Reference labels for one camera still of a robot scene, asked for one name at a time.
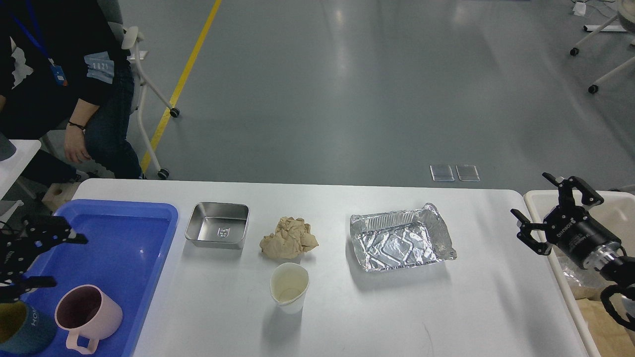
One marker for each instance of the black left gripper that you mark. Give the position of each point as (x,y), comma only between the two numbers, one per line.
(40,234)

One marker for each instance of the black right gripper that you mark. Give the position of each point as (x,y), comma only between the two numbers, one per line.
(569,226)

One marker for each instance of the pink mug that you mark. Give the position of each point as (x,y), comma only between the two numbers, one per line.
(89,316)

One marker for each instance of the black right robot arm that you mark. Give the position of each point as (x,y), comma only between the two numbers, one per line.
(619,268)

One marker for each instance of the person's left hand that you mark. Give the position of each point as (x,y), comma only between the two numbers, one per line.
(75,145)

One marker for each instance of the teal mug yellow inside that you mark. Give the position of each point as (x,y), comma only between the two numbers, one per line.
(25,330)

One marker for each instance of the crumpled clear plastic in bin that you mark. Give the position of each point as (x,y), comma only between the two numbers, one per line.
(584,283)

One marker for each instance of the small white side table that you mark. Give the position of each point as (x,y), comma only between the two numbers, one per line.
(16,154)

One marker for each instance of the clear floor plate right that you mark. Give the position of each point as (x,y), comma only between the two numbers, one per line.
(467,172)

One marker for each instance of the clear floor plate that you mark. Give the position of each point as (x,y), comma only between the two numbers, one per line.
(442,173)
(467,172)

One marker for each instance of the blue plastic tray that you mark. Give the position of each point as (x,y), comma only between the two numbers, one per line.
(128,243)

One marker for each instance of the clear floor plate left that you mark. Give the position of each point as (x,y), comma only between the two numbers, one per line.
(442,173)

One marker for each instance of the white plastic bin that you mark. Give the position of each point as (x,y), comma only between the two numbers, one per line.
(601,336)

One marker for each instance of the aluminium foil tray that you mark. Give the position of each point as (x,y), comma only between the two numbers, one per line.
(401,239)

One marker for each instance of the square stainless steel tray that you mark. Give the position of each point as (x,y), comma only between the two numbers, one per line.
(218,225)

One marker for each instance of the seated person in black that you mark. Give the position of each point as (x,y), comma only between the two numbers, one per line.
(61,64)

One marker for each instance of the white rolling chair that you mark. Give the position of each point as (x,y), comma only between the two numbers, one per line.
(130,39)

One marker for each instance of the white paper cup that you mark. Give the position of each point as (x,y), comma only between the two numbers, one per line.
(289,284)

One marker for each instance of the crumpled brown paper ball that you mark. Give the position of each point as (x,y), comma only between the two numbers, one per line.
(291,238)

